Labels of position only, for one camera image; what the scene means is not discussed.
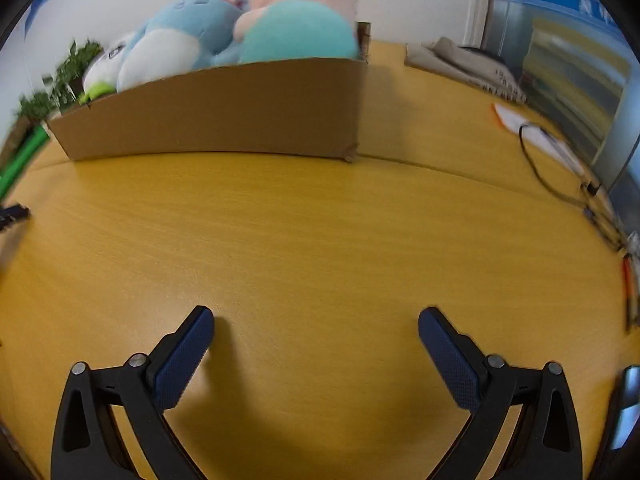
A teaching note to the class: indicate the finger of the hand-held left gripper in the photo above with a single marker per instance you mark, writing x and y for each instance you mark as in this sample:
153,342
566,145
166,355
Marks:
12,216

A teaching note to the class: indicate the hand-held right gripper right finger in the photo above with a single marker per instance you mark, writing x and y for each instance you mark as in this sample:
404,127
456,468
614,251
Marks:
450,360

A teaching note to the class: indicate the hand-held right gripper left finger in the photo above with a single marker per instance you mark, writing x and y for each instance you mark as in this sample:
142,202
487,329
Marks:
185,360

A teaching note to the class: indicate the brown cardboard box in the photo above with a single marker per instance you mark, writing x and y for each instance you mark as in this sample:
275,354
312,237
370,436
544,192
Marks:
225,110

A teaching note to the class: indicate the light blue plush toy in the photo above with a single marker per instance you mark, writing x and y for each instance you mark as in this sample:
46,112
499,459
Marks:
190,20

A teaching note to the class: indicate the teal and pink plush doll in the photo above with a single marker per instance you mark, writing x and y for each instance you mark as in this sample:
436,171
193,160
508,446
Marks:
295,35

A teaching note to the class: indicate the green planter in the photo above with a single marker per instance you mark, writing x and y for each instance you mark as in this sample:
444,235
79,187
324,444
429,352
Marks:
20,155

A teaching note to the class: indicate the green potted plant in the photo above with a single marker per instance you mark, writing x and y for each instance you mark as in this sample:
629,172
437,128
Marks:
75,65

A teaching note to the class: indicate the white round plush toy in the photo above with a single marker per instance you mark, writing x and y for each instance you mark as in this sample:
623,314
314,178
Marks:
107,62

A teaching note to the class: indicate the dark flat device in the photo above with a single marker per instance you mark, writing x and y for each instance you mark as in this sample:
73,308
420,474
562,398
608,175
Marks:
625,410

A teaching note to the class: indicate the orange pen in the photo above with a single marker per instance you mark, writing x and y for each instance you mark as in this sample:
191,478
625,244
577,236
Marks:
627,280

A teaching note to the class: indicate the white paper sheet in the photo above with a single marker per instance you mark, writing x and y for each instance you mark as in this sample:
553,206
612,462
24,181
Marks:
515,122

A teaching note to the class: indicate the grey cloth bag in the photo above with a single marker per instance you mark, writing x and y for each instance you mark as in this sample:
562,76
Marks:
450,60

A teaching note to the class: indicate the metal framed glass partition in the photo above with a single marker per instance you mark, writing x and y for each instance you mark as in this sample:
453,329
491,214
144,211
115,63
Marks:
550,60

